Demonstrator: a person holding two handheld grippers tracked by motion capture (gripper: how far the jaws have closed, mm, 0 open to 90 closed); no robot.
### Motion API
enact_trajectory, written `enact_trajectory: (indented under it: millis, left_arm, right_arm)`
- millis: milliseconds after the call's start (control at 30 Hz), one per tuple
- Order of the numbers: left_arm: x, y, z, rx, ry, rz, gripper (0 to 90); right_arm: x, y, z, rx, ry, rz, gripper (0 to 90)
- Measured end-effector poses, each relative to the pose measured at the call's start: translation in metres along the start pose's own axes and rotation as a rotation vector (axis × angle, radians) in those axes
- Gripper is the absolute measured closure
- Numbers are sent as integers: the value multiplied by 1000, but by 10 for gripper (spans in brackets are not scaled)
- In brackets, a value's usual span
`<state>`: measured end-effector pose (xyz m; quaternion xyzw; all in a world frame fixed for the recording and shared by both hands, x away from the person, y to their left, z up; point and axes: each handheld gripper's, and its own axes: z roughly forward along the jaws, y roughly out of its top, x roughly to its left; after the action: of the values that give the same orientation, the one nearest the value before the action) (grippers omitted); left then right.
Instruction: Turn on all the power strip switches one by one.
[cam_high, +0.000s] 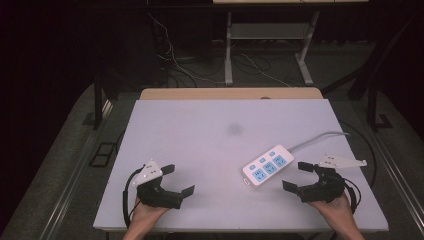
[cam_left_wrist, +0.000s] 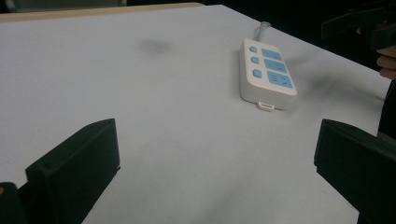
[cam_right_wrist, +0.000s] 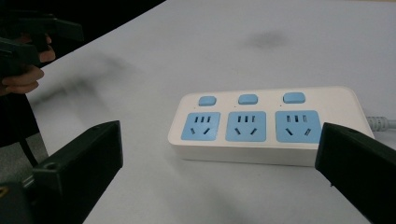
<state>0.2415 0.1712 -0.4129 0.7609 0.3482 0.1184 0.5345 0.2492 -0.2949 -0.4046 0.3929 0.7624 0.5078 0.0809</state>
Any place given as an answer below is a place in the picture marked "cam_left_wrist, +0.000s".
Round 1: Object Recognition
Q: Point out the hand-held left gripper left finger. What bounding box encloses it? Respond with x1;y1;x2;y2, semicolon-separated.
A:
18;118;121;224

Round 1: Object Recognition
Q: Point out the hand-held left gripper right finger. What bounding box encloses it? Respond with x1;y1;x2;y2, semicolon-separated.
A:
313;119;396;224

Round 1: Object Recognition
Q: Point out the white power strip cable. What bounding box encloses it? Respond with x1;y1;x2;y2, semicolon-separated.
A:
253;21;272;42

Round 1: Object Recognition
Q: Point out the white blue power strip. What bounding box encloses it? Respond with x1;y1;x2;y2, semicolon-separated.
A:
238;38;298;113

